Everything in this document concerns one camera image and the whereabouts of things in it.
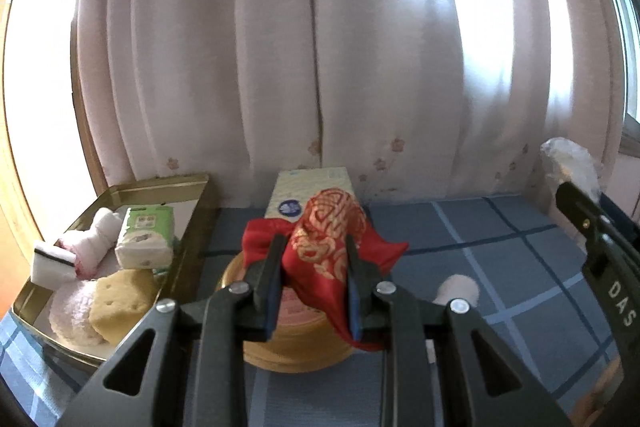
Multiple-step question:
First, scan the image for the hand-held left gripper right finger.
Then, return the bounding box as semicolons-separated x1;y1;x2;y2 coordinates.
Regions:
345;234;573;427

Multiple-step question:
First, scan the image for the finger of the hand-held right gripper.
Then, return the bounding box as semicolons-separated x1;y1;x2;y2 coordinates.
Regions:
556;181;615;254

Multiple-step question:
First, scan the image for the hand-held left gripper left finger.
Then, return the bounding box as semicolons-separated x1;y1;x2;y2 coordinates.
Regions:
57;236;285;427

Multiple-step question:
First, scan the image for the red cloth gold pattern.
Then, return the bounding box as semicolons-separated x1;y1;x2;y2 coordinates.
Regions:
241;188;410;350

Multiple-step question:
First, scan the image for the gold metal tray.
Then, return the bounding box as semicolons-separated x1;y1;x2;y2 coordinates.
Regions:
10;173;211;365

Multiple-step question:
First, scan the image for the green tissue pack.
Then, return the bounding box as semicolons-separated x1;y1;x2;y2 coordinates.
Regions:
115;205;176;270

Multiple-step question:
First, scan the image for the yellow biscuit-shaped sponge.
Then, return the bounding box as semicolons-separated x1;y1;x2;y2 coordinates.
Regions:
89;268;160;344

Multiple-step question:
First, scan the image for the pink knitted cloth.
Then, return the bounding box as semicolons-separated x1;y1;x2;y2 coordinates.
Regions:
55;207;123;279

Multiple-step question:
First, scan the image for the pale pink fluffy round pad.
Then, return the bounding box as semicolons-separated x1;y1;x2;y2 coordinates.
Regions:
48;279;103;347

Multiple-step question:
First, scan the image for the white sponge black stripe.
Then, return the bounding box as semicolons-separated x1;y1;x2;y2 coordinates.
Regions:
31;243;81;284

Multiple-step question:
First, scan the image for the white plastic bag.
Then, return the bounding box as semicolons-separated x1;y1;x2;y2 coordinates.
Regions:
540;137;603;248

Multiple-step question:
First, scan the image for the round gold tin pink lid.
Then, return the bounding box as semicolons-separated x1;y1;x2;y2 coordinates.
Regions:
220;252;357;374

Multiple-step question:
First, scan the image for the blue checked cloth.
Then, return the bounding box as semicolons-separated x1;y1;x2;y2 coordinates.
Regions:
0;197;626;427

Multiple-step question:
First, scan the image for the white rolled towel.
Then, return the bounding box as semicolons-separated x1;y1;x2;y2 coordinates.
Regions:
434;274;480;308

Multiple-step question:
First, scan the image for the pale yellow tissue box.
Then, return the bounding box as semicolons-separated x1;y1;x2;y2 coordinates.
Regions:
260;166;357;220

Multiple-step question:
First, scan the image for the pale pink floral curtain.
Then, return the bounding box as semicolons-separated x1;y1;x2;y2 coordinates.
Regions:
75;0;631;212

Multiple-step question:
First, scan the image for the window frame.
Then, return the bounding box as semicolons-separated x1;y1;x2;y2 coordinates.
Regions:
595;0;640;158

